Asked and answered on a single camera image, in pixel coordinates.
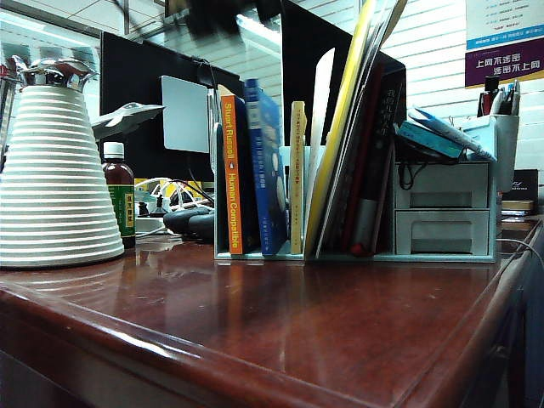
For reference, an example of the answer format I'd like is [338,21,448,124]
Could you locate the brown notebook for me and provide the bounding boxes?
[500,200,536,213]

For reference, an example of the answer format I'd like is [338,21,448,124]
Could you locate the thin yellow book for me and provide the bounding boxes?
[290,100,308,255]

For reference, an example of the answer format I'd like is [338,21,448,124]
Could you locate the yellow folder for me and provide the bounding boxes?
[303,0,377,254]

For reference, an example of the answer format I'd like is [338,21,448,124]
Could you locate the blue grey pen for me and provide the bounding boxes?
[507,80,520,116]

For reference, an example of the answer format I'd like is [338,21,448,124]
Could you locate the light blue paper pack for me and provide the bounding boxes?
[406,106,496,163]

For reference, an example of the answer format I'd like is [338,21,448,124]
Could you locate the thin white cable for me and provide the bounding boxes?
[495,237,544,264]

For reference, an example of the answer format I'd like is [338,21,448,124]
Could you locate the white organizer drawer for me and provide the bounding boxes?
[394,163,489,210]
[394,211,489,256]

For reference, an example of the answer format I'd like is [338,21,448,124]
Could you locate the dark magazine stack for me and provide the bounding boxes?
[316,0,409,255]

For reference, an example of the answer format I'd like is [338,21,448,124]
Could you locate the black box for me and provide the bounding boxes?
[507,168,540,203]

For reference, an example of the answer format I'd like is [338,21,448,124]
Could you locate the brown bottle green label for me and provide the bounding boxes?
[100,142,137,250]

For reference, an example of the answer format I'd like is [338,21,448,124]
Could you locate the black book Chinese title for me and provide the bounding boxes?
[352,71,405,255]

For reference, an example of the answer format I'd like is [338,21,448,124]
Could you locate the black upright panel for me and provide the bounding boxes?
[280,0,407,148]

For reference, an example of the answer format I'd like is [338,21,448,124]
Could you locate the teal notebook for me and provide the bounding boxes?
[394,121,467,162]

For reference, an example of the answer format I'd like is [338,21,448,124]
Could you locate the blue paperback book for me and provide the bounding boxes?
[244,77,290,256]

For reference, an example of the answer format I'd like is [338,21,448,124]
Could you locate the grey model airplane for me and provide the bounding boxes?
[91,103,166,141]

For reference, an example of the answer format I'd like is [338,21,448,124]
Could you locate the white paper sheet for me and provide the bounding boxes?
[304,48,336,247]

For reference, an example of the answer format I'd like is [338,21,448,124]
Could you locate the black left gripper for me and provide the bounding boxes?
[167,0,281,37]

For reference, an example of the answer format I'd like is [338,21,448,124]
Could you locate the dark grey pouch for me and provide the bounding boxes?
[162,207,216,243]

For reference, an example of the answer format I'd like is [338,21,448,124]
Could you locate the white pen cup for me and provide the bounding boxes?
[488,113,520,192]

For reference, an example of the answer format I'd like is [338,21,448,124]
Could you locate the grey rectangular panel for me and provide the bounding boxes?
[160,75,210,154]

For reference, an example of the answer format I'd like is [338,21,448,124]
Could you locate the white ribbed thermos jug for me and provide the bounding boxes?
[0,54,125,269]

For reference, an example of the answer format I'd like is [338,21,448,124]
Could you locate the light blue desk bookshelf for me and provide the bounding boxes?
[212,116,498,263]

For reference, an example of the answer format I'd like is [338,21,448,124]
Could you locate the dark red book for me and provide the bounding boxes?
[339,63,386,255]

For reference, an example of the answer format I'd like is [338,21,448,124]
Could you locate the black computer monitor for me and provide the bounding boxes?
[99,31,264,182]

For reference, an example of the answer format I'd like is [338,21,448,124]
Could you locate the purple and white poster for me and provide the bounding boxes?
[463,0,544,89]

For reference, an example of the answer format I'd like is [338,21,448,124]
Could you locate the black marker pen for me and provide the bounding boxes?
[475,76,499,119]

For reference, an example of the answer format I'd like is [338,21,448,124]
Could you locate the white power strip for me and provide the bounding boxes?
[133,214,171,234]

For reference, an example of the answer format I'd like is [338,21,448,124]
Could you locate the orange Human Compatible book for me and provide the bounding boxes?
[219,93,260,255]

